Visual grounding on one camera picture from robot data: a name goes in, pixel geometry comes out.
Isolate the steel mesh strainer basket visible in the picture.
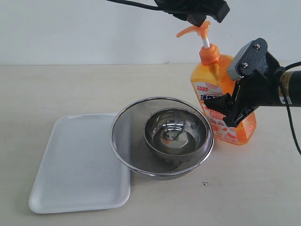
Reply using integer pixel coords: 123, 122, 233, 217
110, 97, 214, 181

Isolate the small stainless steel bowl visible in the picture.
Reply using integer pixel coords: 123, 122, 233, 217
144, 108, 209, 163

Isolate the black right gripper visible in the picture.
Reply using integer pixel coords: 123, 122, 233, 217
204, 69, 286, 128

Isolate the orange dish soap pump bottle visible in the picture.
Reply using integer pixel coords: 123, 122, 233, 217
176, 21, 257, 145

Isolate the white rectangular plastic tray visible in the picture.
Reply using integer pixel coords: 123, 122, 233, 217
28, 113, 131, 214

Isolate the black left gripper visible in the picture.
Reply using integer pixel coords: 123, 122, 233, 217
154, 0, 230, 26

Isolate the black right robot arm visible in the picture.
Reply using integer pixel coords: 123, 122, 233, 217
205, 71, 301, 127

